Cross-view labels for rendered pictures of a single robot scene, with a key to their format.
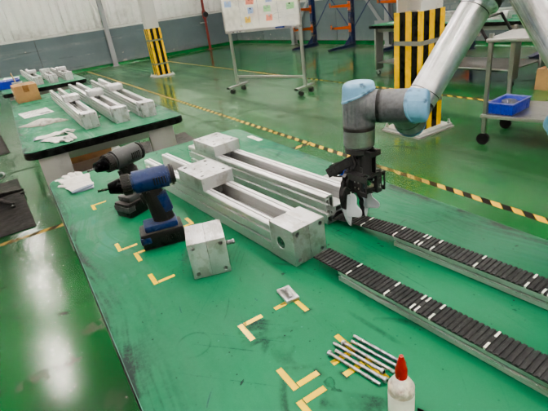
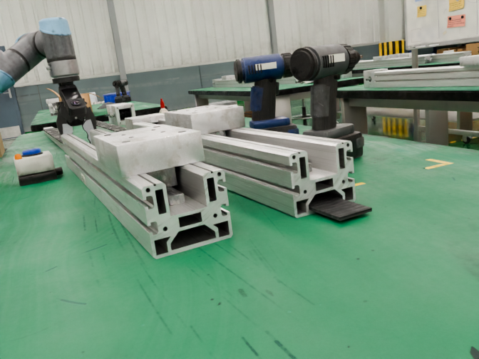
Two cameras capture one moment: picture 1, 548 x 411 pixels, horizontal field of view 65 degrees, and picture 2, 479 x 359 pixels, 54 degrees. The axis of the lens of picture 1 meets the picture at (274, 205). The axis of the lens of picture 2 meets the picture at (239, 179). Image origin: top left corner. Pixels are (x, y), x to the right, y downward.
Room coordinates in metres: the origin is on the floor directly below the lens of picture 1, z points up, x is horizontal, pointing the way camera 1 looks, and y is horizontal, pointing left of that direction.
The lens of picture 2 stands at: (2.22, 0.41, 0.98)
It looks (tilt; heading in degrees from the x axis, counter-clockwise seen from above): 13 degrees down; 189
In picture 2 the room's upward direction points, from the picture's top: 7 degrees counter-clockwise
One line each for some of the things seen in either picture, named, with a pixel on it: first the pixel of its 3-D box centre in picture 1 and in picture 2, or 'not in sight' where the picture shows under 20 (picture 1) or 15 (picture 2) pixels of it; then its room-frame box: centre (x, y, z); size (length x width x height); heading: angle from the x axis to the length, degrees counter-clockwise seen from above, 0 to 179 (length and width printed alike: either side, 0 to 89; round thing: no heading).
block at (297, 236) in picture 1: (301, 233); (143, 132); (0.92, -0.06, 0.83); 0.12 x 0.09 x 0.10; 124
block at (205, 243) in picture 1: (212, 247); not in sight; (0.91, 0.16, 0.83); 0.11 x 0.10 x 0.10; 100
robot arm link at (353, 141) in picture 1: (360, 137); (63, 70); (0.99, -0.23, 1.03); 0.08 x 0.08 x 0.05
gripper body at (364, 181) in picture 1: (362, 170); (70, 99); (0.98, -0.23, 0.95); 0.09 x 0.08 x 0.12; 34
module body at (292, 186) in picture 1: (256, 173); (115, 167); (1.39, 0.05, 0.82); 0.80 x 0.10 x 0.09; 34
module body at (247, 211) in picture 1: (209, 192); (207, 149); (1.28, 0.20, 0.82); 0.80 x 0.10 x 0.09; 34
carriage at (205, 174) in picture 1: (205, 178); (203, 125); (1.28, 0.20, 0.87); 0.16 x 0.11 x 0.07; 34
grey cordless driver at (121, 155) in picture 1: (122, 183); (336, 102); (1.29, 0.47, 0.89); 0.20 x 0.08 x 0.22; 142
